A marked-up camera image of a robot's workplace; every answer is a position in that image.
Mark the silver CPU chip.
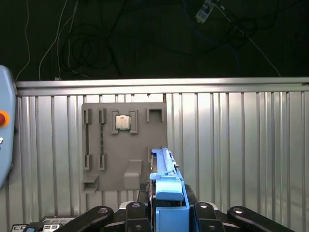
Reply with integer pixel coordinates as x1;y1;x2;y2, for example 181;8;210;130
115;115;131;131

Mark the pale blue teach pendant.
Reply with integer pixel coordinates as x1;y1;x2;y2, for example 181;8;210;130
0;64;17;190

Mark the white grey adapter box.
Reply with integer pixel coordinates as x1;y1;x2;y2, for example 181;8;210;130
195;0;213;24

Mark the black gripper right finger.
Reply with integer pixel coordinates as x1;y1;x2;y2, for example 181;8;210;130
184;184;296;232

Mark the blue floor cable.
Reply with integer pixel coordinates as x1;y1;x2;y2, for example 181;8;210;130
181;0;241;78

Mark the grey parts rack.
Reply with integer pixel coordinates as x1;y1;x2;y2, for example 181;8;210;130
81;102;168;194

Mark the thin white floor cable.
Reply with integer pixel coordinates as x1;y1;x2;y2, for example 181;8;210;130
38;0;80;82

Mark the hard disk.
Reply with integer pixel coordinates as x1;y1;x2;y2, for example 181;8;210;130
147;146;192;232

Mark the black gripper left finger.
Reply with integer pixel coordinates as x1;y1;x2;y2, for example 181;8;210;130
56;183;153;232

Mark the grey card retention bracket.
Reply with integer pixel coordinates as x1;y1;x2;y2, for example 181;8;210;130
11;216;78;232

